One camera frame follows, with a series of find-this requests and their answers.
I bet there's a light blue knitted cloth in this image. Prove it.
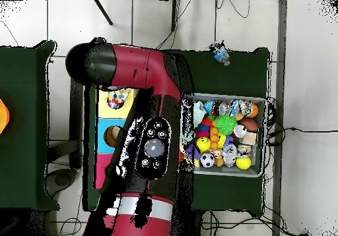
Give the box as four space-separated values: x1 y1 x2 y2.
193 101 207 128

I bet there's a yellow smiley ball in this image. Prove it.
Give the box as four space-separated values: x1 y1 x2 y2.
196 136 212 152

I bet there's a polka dot cloth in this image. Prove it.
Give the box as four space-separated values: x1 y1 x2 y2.
107 88 131 109

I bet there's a wooden box with three holes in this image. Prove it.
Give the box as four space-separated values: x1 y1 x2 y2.
92 88 139 190

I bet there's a silver mesh bin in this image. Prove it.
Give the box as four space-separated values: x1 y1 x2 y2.
180 92 267 178

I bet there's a black and white soccer ball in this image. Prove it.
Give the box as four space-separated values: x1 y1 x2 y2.
199 152 215 168

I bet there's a green spiky ball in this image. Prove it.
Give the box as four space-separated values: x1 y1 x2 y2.
214 113 238 136

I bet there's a dark green table cloth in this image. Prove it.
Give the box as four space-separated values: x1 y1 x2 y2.
83 45 271 212

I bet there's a crushed clear plastic bottle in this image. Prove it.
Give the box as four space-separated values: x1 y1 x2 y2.
212 44 231 67

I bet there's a black stand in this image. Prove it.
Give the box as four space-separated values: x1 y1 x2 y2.
47 78 85 169

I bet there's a black tripod leg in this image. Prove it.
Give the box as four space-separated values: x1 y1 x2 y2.
170 0 181 33
94 0 114 26

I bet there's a grey round floor base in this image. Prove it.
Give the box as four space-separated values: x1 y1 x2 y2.
44 167 78 198

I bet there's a green covered side table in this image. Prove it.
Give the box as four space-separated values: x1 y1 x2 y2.
0 40 61 211

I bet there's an orange object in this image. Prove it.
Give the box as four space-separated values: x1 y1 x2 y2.
0 98 11 135

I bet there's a black cable bundle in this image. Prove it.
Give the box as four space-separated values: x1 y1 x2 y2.
265 97 338 184

